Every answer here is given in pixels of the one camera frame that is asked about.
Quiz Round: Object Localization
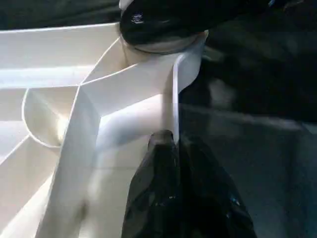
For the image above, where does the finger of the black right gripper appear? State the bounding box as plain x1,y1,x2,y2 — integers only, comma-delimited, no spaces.
119,0,317,47

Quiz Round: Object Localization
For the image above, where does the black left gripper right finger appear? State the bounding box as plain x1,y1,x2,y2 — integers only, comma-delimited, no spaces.
180,139,258,238

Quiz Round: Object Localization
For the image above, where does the white plastic table top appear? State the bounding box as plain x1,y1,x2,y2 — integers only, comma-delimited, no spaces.
0,21,209,238

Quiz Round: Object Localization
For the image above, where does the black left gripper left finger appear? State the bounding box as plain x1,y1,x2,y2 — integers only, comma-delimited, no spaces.
121,130,183,238

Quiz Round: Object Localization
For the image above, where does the black shiny table mat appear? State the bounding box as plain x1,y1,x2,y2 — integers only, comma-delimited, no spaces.
0,0,317,238

